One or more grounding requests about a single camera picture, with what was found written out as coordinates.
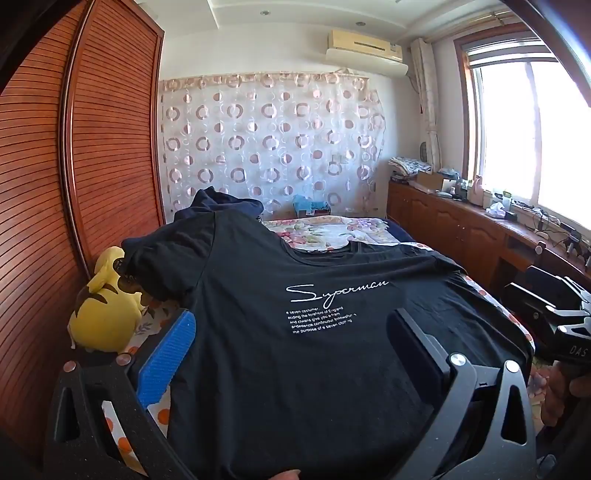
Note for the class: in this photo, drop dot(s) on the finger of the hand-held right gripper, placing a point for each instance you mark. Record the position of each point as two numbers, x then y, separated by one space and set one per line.
547 279
526 309

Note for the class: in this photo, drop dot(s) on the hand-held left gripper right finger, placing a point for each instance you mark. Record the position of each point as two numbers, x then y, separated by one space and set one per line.
418 350

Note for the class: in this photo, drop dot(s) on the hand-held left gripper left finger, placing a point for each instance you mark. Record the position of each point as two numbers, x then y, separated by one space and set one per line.
165 357

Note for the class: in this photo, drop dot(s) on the black t-shirt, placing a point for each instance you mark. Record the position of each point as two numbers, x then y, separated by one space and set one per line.
300 378

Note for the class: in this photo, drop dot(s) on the person's right hand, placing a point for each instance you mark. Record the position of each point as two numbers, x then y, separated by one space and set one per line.
561 397

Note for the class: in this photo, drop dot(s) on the person's left hand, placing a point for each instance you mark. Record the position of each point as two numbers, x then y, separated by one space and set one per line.
286 475

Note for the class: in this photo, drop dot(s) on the orange-print bed sheet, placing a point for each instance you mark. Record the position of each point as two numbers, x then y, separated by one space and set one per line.
157 318

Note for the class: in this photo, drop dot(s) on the yellow plush toy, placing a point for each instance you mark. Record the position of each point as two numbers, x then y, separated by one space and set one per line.
106 314

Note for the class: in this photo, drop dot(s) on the green-capped bottle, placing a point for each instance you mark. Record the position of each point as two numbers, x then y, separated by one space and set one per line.
506 201

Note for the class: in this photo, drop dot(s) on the long wooden cabinet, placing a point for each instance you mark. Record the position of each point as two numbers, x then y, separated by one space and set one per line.
452 230

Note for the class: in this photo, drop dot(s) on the pink jug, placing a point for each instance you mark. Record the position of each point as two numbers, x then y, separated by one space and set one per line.
475 191

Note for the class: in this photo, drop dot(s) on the navy bedspread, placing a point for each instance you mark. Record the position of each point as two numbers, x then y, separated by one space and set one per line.
399 230

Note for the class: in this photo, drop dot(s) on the window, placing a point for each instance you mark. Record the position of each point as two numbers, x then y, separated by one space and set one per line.
531 138

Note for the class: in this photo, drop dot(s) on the cardboard box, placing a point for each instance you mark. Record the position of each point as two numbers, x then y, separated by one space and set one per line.
429 181

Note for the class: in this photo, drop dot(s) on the floral blanket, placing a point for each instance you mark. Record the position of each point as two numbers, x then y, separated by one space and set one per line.
318 230

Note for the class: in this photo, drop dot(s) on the folded navy cloth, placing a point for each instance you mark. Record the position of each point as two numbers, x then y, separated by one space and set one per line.
221 203

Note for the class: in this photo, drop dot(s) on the stack of folded fabrics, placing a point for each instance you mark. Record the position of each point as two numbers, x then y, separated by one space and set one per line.
406 166

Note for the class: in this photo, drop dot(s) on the blue tissue pack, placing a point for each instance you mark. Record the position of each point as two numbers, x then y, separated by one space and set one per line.
309 205

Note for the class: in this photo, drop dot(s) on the beige window curtain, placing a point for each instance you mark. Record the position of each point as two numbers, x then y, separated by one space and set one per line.
427 92

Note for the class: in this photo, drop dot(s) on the wooden slatted wardrobe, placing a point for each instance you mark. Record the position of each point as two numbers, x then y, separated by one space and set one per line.
106 138

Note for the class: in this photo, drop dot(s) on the circle-patterned sheer curtain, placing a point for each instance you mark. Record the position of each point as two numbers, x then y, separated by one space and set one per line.
277 138

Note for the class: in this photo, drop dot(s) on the wall air conditioner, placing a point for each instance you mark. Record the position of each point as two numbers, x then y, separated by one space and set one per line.
364 50

